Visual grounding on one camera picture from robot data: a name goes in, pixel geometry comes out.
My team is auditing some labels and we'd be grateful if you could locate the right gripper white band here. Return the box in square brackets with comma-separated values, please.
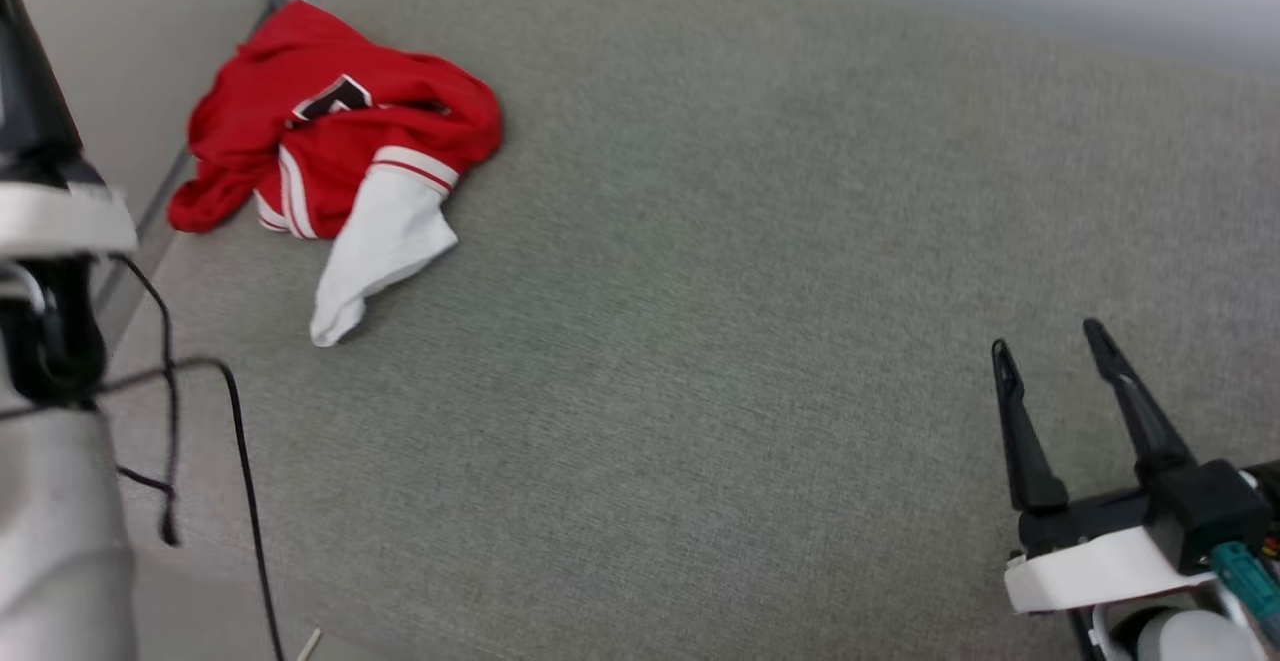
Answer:
[990, 318, 1216, 614]

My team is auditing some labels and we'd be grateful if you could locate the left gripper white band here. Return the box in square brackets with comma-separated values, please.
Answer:
[0, 0, 138, 264]

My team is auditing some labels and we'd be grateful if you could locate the red and white basketball jersey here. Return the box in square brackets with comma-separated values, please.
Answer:
[167, 0, 504, 348]

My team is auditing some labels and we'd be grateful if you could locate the teal right camera connector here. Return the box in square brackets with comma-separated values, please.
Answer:
[1208, 541, 1280, 642]

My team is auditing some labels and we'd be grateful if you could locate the thin black cable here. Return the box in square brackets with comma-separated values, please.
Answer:
[110, 253, 183, 548]
[95, 356, 286, 661]

